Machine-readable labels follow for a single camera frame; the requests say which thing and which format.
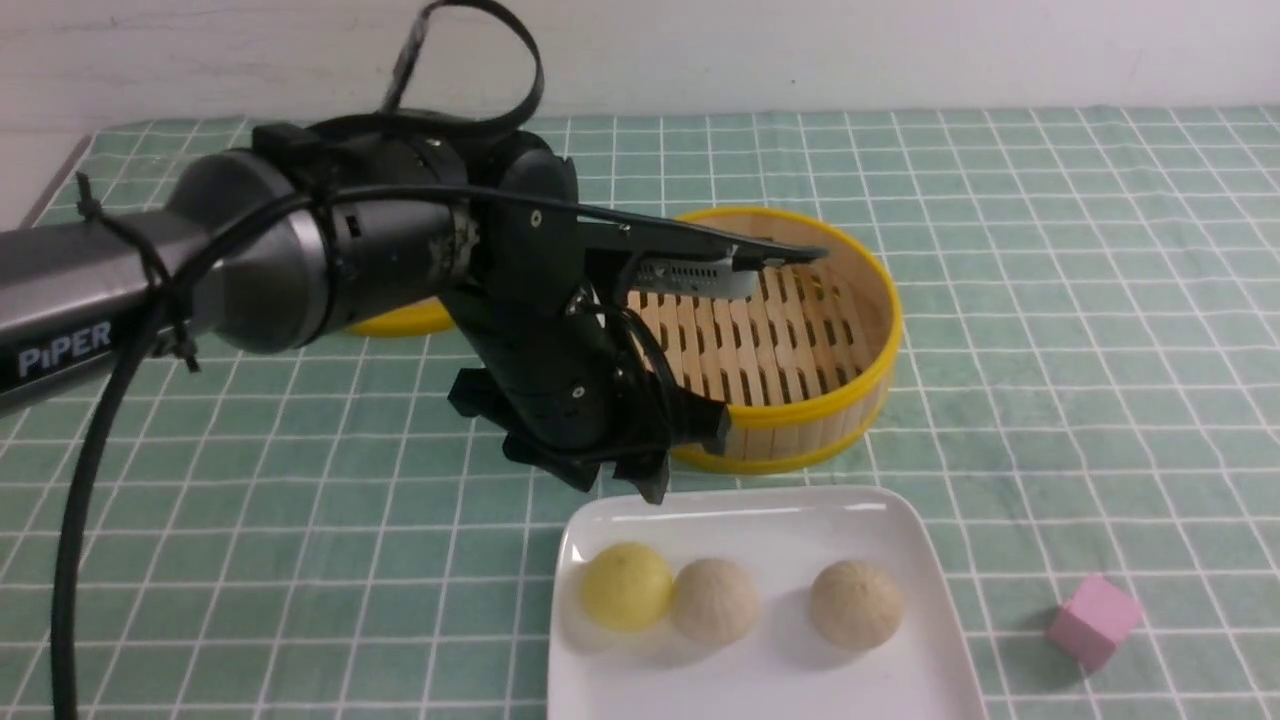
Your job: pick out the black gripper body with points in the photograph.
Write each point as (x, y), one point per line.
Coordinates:
(535, 321)

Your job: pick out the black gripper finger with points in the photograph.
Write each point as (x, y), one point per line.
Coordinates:
(686, 418)
(476, 393)

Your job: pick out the yellow steamed bun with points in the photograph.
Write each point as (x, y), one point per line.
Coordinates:
(626, 588)

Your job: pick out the white steamed bun front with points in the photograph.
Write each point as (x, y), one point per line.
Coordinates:
(715, 602)

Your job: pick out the white steamed bun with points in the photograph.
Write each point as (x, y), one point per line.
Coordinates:
(715, 602)
(856, 605)

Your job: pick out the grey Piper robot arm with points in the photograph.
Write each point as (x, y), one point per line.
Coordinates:
(272, 247)

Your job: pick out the white square plate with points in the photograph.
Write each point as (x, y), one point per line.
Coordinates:
(783, 669)

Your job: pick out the yellow woven steamer lid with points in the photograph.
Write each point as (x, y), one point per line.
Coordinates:
(415, 320)

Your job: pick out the bamboo steamer basket yellow rim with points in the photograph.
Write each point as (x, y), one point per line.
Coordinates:
(804, 365)

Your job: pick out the pink cube block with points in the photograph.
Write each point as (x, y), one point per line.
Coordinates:
(1094, 622)

